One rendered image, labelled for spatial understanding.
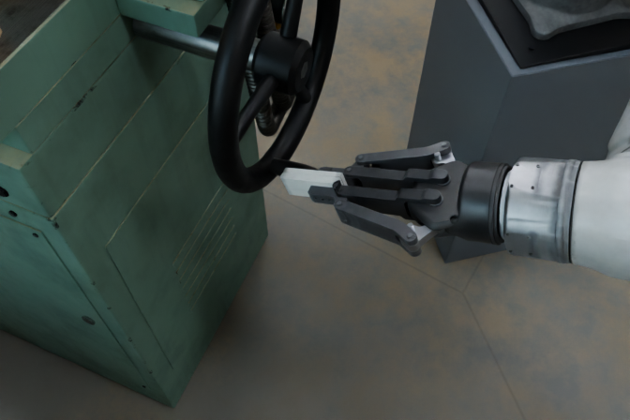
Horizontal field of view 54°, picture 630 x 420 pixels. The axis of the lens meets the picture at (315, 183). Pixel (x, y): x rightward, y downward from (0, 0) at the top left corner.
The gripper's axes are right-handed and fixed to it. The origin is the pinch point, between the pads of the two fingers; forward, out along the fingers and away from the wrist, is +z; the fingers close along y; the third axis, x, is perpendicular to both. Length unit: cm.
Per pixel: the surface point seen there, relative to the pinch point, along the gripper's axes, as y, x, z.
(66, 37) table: 2.4, -21.5, 18.4
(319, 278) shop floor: -24, 66, 33
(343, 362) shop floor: -8, 70, 22
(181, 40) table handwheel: -6.5, -14.0, 14.4
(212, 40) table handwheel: -7.1, -13.5, 10.8
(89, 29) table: -0.6, -20.0, 18.9
